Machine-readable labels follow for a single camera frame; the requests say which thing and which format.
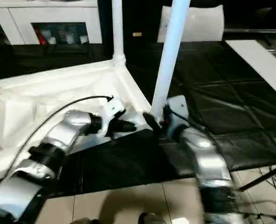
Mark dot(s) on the white plastic table top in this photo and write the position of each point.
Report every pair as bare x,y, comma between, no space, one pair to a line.
47,93

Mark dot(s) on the white plastic table leg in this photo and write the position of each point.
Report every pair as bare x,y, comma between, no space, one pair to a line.
118,30
173,46

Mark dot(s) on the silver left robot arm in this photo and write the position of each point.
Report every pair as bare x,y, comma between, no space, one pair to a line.
63,130

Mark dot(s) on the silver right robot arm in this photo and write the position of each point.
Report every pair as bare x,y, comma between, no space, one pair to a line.
203,154

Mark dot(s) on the black work mat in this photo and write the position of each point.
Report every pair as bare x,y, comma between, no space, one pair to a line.
222,93

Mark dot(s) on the small tan label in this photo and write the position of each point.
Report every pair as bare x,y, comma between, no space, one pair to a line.
136,34

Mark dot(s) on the dark cabinet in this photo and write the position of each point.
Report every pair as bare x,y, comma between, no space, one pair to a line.
142,18

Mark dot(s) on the white board with round fitting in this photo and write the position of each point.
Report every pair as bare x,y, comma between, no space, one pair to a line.
203,23

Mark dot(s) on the thin black rod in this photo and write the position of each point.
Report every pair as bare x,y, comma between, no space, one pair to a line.
261,178

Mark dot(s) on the white flat panel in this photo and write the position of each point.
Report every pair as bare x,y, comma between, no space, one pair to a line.
264,67

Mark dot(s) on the red item behind glass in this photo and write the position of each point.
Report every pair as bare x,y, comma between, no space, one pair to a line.
41,37

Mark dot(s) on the white glass-door cabinet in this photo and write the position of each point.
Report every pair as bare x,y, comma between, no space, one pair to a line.
58,14

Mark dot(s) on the dark grey bar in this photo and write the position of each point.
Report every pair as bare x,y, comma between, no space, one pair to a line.
254,31

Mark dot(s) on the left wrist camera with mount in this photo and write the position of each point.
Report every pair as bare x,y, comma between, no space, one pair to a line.
112,108

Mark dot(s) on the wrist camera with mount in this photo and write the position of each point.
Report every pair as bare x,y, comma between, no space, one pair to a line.
112,108
178,106

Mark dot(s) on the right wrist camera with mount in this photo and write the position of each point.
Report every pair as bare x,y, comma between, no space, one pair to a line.
178,106

